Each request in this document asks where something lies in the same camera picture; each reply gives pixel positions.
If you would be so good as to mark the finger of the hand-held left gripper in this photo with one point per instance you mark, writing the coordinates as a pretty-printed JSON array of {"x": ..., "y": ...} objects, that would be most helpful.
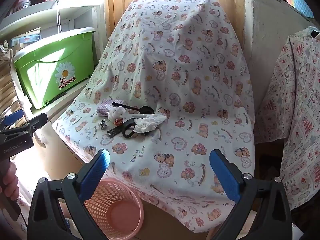
[
  {"x": 13, "y": 118},
  {"x": 36, "y": 123}
]

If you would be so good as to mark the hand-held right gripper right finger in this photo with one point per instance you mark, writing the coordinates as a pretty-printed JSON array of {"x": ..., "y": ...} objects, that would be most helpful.
[{"x": 223, "y": 177}]

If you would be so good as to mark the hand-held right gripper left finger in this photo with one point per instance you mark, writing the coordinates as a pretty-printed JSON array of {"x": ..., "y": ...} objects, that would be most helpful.
[{"x": 96, "y": 175}]

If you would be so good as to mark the pink plastic mesh basket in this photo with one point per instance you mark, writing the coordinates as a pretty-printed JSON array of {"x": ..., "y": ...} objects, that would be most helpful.
[{"x": 120, "y": 212}]

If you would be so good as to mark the small metallic scrap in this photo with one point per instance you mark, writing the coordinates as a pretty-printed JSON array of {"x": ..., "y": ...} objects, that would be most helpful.
[{"x": 103, "y": 125}]

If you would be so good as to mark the red and white wrapper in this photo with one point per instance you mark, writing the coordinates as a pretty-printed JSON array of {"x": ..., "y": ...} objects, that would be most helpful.
[{"x": 118, "y": 122}]

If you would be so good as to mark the small white tissue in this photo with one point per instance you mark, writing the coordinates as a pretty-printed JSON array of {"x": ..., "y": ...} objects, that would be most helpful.
[{"x": 116, "y": 111}]

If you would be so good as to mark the large white tissue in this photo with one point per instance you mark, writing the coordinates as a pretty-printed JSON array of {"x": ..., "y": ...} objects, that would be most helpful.
[{"x": 150, "y": 123}]

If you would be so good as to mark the person's left hand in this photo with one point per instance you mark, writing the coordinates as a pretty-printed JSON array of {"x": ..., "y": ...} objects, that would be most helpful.
[{"x": 11, "y": 178}]

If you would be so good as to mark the cream cabinet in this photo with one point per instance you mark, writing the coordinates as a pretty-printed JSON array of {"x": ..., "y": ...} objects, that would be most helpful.
[{"x": 60, "y": 160}]

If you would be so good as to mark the black sachet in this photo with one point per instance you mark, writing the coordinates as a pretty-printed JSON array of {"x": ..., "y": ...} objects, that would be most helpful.
[{"x": 115, "y": 131}]

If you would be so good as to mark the green plastic tub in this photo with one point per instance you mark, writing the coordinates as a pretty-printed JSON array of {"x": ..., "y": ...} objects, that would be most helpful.
[{"x": 45, "y": 75}]

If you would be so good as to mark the pink checkered tissue pack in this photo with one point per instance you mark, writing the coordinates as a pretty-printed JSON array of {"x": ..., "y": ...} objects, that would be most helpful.
[{"x": 102, "y": 108}]

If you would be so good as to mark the white tube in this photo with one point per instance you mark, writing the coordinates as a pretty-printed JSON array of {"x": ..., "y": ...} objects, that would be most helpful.
[{"x": 142, "y": 115}]

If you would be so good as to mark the black plastic spoon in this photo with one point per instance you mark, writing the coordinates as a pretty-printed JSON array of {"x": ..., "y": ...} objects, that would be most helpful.
[{"x": 147, "y": 110}]

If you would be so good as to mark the white shelf unit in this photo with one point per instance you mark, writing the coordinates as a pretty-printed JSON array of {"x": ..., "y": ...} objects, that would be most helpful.
[{"x": 37, "y": 12}]

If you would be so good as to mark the bear print cloth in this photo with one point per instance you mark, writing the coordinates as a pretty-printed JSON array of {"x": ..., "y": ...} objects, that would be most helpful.
[{"x": 175, "y": 80}]

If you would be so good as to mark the pink patchwork print cloth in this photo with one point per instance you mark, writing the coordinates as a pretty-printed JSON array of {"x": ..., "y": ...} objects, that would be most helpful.
[{"x": 295, "y": 92}]

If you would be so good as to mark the wooden door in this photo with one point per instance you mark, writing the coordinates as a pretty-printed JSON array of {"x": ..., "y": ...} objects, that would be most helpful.
[{"x": 117, "y": 5}]

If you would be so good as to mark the white rough pillar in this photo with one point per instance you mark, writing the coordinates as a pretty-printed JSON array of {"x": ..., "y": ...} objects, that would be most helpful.
[{"x": 265, "y": 30}]

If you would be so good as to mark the blue checkered cloth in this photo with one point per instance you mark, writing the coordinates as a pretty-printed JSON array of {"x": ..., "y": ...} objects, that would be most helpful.
[{"x": 301, "y": 7}]

